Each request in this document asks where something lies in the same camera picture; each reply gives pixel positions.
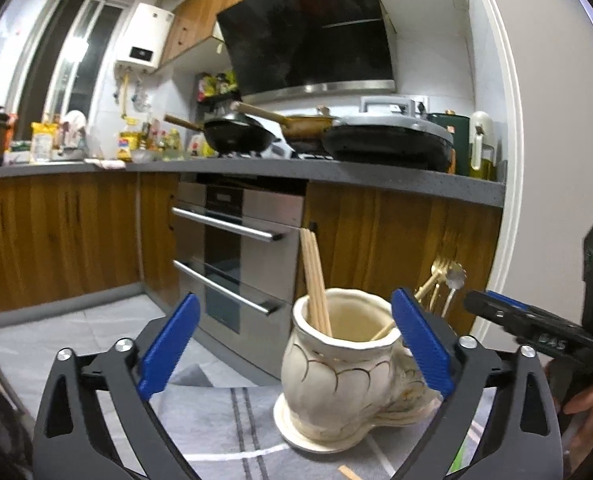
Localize person's right hand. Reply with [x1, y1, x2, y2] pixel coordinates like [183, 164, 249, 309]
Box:
[554, 386, 593, 477]

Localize stainless steel oven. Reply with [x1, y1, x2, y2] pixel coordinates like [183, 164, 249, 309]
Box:
[170, 178, 306, 380]

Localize grey electric griddle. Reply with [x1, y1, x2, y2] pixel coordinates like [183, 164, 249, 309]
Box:
[321, 96, 454, 172]

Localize white oil bottle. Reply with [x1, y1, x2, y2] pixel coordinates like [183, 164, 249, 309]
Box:
[469, 110, 496, 181]

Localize gold fork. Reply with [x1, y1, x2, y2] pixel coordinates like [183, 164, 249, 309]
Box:
[414, 256, 457, 311]

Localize black range hood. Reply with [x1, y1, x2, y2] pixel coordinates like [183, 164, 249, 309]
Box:
[217, 0, 395, 103]

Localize wooden lower cabinets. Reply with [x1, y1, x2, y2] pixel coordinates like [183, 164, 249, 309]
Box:
[0, 168, 502, 312]

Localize dark green appliance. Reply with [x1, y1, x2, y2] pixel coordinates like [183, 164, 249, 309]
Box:
[427, 110, 470, 177]

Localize silver metal spoon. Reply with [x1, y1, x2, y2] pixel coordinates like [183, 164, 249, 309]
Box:
[441, 261, 467, 318]

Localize white water heater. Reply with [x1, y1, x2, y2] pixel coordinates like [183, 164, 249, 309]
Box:
[115, 3, 175, 73]

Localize grey kitchen countertop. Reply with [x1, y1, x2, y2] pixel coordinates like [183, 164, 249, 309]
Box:
[0, 158, 506, 208]

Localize window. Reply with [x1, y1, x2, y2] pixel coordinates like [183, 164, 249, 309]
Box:
[8, 0, 129, 139]

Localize white ceramic utensil holder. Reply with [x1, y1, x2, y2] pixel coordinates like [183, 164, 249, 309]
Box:
[272, 288, 441, 454]

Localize black wok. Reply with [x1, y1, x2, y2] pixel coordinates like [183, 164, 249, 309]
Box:
[163, 112, 276, 156]

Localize wooden chopstick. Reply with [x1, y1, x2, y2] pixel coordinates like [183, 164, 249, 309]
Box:
[338, 465, 363, 480]
[300, 228, 333, 337]

